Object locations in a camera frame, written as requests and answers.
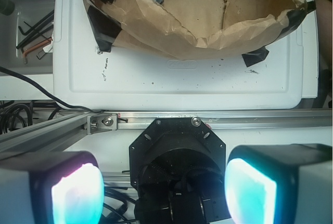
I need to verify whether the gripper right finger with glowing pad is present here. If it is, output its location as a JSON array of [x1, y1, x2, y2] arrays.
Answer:
[[224, 143, 332, 223]]

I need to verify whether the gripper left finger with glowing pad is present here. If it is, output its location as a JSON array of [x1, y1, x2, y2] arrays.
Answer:
[[1, 151, 104, 223]]

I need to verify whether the white plastic bin lid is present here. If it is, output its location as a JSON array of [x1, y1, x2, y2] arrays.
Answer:
[[53, 0, 318, 111]]

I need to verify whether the black tape piece right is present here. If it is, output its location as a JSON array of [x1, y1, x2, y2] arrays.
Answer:
[[241, 47, 269, 67]]

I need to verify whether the black tape piece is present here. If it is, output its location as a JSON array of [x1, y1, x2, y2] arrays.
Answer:
[[241, 47, 269, 67], [87, 6, 122, 52]]

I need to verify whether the orange hex key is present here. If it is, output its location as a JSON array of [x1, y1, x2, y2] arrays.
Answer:
[[22, 37, 52, 64]]

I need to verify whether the black tape piece left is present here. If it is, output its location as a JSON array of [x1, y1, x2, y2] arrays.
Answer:
[[87, 6, 122, 52]]

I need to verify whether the black hex key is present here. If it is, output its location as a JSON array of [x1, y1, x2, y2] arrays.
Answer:
[[18, 21, 54, 36]]

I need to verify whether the brown paper bag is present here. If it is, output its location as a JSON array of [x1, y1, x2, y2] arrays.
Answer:
[[83, 0, 309, 60]]

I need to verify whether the diagonal aluminium frame rail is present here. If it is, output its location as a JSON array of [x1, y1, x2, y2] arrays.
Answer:
[[1, 112, 92, 160]]

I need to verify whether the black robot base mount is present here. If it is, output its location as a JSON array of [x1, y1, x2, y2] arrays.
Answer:
[[129, 116, 230, 223]]

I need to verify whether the black cable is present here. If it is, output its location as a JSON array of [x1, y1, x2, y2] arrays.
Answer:
[[0, 65, 105, 113]]

